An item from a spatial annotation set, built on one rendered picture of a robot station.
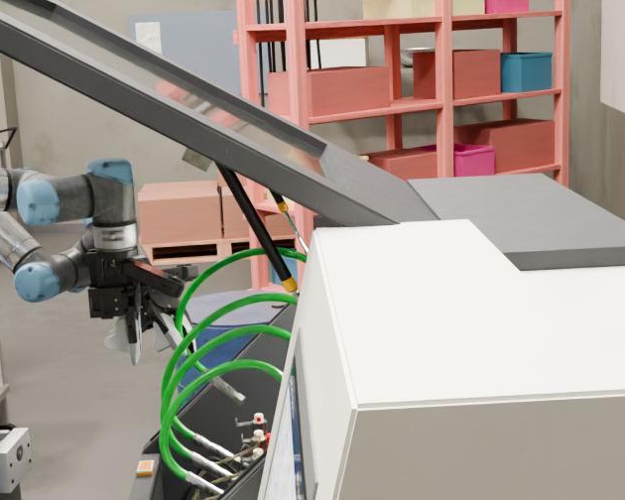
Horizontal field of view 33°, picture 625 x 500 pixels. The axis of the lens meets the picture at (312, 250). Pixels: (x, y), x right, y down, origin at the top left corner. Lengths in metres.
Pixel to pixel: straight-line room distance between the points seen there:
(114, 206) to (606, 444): 1.15
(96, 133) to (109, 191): 7.90
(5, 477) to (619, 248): 1.34
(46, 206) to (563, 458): 1.13
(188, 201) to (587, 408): 7.46
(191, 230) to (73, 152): 1.92
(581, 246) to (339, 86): 4.49
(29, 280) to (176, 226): 6.21
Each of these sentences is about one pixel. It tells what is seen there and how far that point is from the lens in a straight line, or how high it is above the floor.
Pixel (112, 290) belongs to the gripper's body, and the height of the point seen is 1.39.
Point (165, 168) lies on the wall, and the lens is 9.61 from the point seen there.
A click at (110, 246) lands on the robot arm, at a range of 1.84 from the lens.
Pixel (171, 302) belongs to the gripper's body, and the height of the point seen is 1.31.
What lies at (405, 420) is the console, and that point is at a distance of 0.82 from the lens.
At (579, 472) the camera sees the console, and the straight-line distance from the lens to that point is 0.86.
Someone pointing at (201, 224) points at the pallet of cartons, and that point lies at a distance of 8.26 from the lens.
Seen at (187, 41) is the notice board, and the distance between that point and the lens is 9.44.
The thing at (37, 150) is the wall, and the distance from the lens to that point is 9.91.
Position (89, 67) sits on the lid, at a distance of 1.46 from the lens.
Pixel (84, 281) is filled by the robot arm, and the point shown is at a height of 1.34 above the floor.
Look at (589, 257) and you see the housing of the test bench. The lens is 1.56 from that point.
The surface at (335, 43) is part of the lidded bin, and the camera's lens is 8.59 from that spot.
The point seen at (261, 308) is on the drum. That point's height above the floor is 0.77.
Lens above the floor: 1.84
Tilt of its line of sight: 12 degrees down
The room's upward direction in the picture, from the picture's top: 2 degrees counter-clockwise
